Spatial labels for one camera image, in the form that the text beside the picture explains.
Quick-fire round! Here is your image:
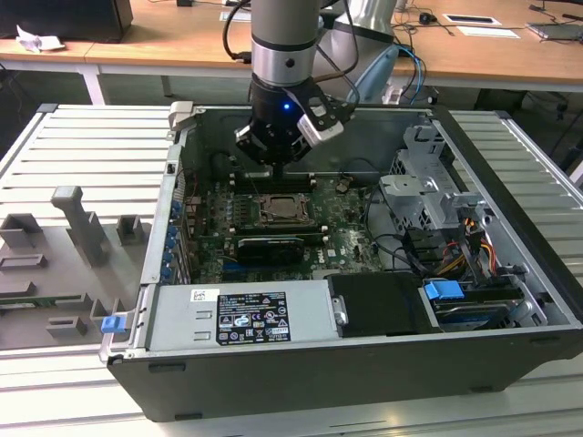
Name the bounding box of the green RAM stick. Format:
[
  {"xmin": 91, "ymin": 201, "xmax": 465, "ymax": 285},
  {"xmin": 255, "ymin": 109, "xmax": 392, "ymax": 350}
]
[{"xmin": 0, "ymin": 295, "xmax": 84, "ymax": 308}]

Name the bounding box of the white paper sheet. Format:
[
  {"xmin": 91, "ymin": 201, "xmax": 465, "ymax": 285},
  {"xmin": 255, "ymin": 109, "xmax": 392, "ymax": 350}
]
[{"xmin": 455, "ymin": 25, "xmax": 522, "ymax": 41}]

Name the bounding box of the grey parts rack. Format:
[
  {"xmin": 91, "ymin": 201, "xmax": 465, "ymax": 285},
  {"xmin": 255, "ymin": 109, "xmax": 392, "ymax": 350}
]
[{"xmin": 0, "ymin": 184, "xmax": 154, "ymax": 352}]

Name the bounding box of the black open PC case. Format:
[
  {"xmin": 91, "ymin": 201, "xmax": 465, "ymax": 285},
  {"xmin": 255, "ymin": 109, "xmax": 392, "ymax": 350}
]
[{"xmin": 98, "ymin": 100, "xmax": 583, "ymax": 424}]

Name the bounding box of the silver square CPU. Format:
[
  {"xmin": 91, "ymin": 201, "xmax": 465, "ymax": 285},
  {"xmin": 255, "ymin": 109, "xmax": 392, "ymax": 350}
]
[{"xmin": 269, "ymin": 197, "xmax": 303, "ymax": 219}]

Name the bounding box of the grey case latch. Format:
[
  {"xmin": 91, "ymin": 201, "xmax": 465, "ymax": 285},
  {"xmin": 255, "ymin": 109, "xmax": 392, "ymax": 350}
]
[{"xmin": 168, "ymin": 100, "xmax": 198, "ymax": 134}]

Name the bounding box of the dark hard disk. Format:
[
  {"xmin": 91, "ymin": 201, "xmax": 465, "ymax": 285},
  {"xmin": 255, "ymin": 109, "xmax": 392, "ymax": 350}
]
[{"xmin": 429, "ymin": 297, "xmax": 515, "ymax": 332}]

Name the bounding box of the silver metal drive cage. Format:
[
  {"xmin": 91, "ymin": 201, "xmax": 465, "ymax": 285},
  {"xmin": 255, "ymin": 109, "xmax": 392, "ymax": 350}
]
[{"xmin": 376, "ymin": 124, "xmax": 494, "ymax": 239}]

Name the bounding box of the blue case latch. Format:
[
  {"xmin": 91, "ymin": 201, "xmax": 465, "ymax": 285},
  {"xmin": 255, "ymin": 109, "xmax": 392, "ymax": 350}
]
[{"xmin": 100, "ymin": 314, "xmax": 127, "ymax": 336}]

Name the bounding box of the green motherboard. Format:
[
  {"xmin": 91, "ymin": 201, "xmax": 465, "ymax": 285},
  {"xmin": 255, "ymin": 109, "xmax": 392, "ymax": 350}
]
[{"xmin": 181, "ymin": 172, "xmax": 414, "ymax": 284}]

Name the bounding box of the black RAM slot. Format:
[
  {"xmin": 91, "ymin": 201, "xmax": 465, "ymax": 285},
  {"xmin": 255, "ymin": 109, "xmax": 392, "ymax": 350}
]
[
  {"xmin": 230, "ymin": 179, "xmax": 318, "ymax": 192},
  {"xmin": 232, "ymin": 220, "xmax": 327, "ymax": 232},
  {"xmin": 232, "ymin": 229, "xmax": 330, "ymax": 242},
  {"xmin": 230, "ymin": 171, "xmax": 318, "ymax": 183}
]

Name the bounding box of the grey laptop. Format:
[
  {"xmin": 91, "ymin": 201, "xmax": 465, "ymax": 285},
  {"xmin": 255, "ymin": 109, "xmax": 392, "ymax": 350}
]
[{"xmin": 525, "ymin": 19, "xmax": 583, "ymax": 46}]

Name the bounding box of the black internal cable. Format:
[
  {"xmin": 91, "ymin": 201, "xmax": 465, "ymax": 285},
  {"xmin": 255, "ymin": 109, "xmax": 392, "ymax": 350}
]
[{"xmin": 366, "ymin": 184, "xmax": 423, "ymax": 277}]

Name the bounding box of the black plastic air shroud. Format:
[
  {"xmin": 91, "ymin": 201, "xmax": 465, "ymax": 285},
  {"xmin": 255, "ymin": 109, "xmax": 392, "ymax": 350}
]
[{"xmin": 326, "ymin": 271, "xmax": 442, "ymax": 339}]

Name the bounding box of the metal CPU socket cover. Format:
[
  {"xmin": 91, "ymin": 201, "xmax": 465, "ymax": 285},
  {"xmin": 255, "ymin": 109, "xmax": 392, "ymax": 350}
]
[{"xmin": 258, "ymin": 192, "xmax": 316, "ymax": 227}]

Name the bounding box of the wooden desk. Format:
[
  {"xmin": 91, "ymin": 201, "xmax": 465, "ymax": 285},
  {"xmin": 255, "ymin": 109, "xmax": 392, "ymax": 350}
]
[
  {"xmin": 0, "ymin": 36, "xmax": 99, "ymax": 106},
  {"xmin": 84, "ymin": 0, "xmax": 583, "ymax": 99}
]

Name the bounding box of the black CPU socket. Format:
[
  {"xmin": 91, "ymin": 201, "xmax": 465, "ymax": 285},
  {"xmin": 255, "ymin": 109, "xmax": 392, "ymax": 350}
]
[{"xmin": 254, "ymin": 192, "xmax": 320, "ymax": 229}]

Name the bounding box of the red yellow wire bundle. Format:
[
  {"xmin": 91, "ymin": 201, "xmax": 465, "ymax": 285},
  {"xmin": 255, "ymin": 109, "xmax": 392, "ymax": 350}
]
[{"xmin": 436, "ymin": 217, "xmax": 498, "ymax": 275}]

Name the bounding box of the black graphics card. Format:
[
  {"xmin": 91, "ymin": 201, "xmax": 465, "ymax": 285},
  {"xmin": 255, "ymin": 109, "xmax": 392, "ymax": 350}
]
[{"xmin": 235, "ymin": 233, "xmax": 306, "ymax": 268}]

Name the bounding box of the black label sticker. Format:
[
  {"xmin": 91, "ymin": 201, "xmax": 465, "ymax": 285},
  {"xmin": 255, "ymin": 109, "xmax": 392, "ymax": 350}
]
[{"xmin": 215, "ymin": 290, "xmax": 290, "ymax": 346}]

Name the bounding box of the grey power supply unit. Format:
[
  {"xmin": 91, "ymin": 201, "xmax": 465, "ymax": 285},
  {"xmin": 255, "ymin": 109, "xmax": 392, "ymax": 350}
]
[{"xmin": 146, "ymin": 279, "xmax": 343, "ymax": 352}]

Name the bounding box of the crumpled white paper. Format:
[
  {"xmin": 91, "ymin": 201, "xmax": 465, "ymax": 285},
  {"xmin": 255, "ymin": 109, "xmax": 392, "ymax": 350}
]
[{"xmin": 15, "ymin": 24, "xmax": 66, "ymax": 54}]

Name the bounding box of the blue disk carrier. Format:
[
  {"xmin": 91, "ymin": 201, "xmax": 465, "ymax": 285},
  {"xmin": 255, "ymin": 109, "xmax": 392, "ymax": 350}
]
[{"xmin": 423, "ymin": 279, "xmax": 464, "ymax": 302}]

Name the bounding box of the white plug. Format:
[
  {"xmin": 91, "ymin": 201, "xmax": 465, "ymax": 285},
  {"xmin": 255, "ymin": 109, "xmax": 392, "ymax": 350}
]
[{"xmin": 381, "ymin": 83, "xmax": 406, "ymax": 106}]

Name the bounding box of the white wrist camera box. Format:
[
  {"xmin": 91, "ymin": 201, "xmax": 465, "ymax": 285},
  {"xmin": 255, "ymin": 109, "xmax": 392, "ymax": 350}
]
[{"xmin": 291, "ymin": 88, "xmax": 357, "ymax": 147}]

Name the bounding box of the blue cable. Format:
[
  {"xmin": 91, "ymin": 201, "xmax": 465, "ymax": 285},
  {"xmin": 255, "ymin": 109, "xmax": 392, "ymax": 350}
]
[{"xmin": 394, "ymin": 43, "xmax": 428, "ymax": 99}]

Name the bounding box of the black monitor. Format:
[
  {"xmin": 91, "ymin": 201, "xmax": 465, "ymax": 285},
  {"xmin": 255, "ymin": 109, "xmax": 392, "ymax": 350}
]
[{"xmin": 0, "ymin": 0, "xmax": 135, "ymax": 45}]

